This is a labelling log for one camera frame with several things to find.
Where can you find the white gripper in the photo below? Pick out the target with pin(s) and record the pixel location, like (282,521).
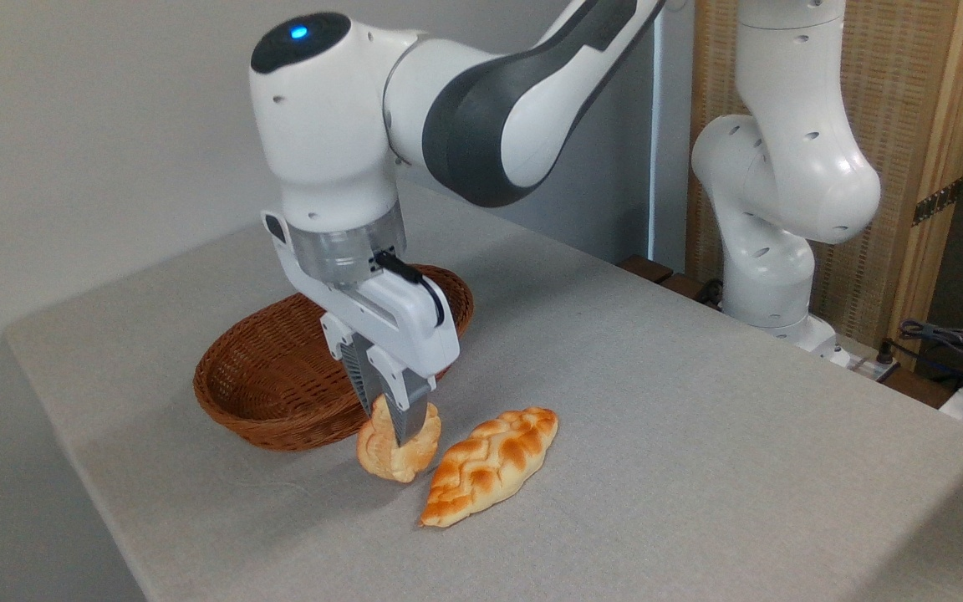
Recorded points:
(402,322)

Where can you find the small round bread roll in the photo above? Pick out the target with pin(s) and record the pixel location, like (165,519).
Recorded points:
(381,458)

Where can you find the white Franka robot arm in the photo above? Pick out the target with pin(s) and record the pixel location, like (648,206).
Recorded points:
(481,117)

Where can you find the brown wicker basket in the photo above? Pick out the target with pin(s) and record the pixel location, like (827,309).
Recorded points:
(272,393)

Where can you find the long braided bread loaf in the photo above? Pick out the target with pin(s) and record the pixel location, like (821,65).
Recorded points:
(490,464)

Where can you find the brown wooden bench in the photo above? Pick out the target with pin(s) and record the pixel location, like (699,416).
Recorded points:
(657,273)

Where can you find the metal screen hinge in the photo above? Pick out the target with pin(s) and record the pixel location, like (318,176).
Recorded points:
(937,202)

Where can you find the wooden rattan folding screen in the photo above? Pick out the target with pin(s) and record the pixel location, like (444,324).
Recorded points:
(908,100)

